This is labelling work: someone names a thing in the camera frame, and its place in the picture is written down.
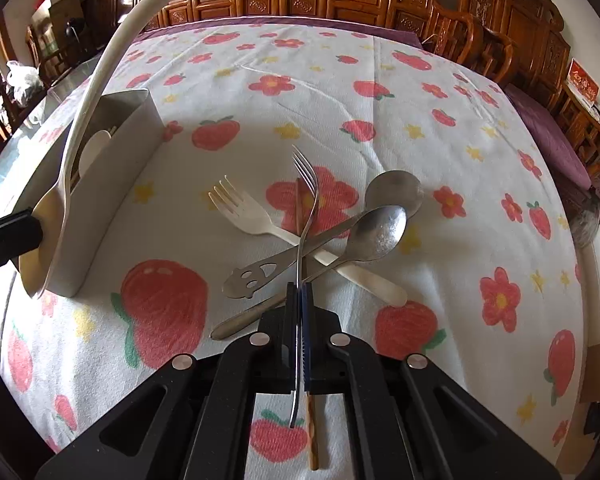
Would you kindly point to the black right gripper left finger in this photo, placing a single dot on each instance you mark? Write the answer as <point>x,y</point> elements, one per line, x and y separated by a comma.
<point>188,420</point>

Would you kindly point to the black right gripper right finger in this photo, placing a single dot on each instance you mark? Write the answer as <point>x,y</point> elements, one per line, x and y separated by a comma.
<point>408,419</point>

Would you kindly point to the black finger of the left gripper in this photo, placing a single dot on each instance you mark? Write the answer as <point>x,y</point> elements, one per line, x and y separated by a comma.
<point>20,232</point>

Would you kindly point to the cream plastic soup spoon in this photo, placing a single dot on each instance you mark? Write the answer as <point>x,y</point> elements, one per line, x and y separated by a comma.
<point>52,210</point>

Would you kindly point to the brown wooden chopstick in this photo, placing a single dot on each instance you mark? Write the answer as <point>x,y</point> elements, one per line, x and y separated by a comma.
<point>314,449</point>

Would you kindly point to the grey metal utensil tray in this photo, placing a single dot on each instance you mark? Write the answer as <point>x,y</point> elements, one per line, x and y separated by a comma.
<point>136,129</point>

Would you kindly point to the plain metal spoon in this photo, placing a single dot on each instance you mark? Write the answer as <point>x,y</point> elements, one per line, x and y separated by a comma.
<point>372,236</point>

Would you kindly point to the cream plastic fork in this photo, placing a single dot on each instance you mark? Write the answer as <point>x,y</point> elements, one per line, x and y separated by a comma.
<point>390,199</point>

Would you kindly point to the smiley handle metal spoon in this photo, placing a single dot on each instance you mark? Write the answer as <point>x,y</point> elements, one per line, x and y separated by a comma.
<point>391,188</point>

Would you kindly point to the silver metal fork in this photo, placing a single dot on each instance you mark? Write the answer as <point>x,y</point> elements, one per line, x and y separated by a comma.
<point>307,174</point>

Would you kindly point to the white plastic bag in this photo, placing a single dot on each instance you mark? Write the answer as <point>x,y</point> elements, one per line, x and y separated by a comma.
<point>25,81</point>

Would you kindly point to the stacked cardboard boxes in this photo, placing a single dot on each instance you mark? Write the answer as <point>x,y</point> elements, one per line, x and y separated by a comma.
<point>57,22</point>

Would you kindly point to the strawberry flower print tablecloth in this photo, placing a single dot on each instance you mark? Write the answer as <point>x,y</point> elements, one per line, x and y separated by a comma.
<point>488,262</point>

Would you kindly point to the purple armchair cushion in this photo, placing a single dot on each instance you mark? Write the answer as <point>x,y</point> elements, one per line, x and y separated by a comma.
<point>554,147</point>

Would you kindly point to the red greeting card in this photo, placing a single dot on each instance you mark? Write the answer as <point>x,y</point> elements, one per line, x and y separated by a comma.
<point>581,83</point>

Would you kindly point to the carved wooden armchair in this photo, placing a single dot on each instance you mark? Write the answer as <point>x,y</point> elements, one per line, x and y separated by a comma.
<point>535,27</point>

